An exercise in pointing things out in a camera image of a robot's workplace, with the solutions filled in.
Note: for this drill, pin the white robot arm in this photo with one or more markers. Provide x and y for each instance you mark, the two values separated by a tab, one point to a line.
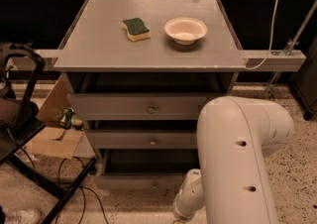
234	135

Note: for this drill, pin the white bowl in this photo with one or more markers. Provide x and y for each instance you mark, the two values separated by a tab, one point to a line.
185	31

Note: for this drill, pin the black chair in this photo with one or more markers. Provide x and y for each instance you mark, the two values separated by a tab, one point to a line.
19	124

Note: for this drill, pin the green yellow sponge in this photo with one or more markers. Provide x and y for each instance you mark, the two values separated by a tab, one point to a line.
136	29

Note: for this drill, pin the white sneaker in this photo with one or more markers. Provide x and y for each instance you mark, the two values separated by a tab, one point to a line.
29	216

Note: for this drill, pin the grey drawer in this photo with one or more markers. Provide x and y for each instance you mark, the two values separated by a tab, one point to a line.
105	139
137	106
145	169

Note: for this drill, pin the dark cabinet at right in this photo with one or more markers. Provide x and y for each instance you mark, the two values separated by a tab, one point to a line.
304	82

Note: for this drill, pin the metal diagonal strut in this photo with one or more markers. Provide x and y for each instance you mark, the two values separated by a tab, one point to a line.
291	43

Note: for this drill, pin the grey metal rail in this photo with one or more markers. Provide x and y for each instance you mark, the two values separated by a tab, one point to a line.
65	61

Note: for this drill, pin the grey bottom drawer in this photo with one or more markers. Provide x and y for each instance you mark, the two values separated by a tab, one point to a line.
145	169

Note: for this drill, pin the brown cardboard sheet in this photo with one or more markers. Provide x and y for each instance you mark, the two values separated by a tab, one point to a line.
54	140

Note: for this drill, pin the grey middle drawer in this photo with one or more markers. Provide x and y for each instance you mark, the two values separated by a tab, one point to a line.
105	139

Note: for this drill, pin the grey top drawer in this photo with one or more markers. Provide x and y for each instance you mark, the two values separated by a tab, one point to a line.
137	106

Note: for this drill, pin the green crumpled packet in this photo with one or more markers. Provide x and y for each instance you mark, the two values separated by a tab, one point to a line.
68	120

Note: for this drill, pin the grey drawer cabinet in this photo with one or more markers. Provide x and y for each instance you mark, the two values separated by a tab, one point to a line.
99	31

